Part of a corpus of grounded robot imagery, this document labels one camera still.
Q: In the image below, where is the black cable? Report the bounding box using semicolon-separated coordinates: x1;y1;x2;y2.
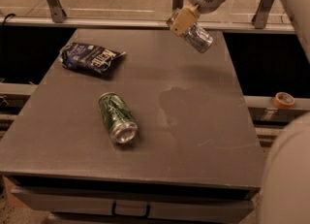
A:
0;13;17;61

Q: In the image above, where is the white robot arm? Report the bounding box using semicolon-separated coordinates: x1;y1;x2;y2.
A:
167;0;310;224

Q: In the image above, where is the green soda can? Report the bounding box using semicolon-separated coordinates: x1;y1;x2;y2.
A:
98;92;139;144

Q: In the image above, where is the orange tape roll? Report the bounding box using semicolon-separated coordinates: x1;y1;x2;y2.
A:
273;92;295;109

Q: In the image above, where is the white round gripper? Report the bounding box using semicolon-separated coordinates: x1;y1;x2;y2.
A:
167;0;226;36

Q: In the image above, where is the right metal rail bracket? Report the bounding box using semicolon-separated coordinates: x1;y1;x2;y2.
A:
252;0;274;29

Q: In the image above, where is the silver blue redbull can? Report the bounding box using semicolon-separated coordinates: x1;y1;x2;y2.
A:
183;23;213;53

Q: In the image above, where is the grey drawer with black handle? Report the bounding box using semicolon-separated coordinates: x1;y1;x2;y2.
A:
11;186;254;224

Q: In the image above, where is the dark blue chip bag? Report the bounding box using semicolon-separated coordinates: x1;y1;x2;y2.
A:
59;42;125;75

